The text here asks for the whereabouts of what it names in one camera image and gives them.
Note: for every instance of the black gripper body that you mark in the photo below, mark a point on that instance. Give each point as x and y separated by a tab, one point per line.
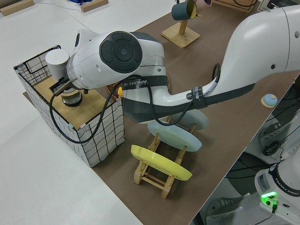
70	85

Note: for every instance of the wooden block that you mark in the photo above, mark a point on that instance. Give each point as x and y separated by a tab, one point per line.
93	6
16	8

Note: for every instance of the wooden drawer cabinet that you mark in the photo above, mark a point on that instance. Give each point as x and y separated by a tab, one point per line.
225	5

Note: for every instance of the yellow plate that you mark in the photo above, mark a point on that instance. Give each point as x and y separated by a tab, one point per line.
159	161

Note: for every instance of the wooden mug tree stand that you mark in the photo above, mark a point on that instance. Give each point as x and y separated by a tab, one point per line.
180	36

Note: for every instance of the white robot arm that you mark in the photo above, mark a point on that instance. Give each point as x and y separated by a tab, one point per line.
257	47

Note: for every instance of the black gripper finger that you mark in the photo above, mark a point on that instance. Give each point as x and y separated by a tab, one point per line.
57	89

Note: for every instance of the pink mug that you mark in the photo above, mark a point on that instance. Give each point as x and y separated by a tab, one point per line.
206	2

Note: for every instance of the light blue plate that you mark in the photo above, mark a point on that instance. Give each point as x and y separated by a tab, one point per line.
173	138

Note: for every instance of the dark blue mug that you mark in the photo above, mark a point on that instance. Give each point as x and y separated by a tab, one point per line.
181	10

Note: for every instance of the wooden plate rack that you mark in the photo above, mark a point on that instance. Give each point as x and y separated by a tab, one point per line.
150	180

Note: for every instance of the blue object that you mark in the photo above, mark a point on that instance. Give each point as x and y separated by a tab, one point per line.
82	2

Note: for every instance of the grey plate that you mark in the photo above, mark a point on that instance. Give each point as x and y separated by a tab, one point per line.
199	120

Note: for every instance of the white toaster oven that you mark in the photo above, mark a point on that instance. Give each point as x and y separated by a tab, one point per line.
269	5

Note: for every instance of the yellow corn cob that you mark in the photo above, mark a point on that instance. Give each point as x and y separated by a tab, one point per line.
120	92

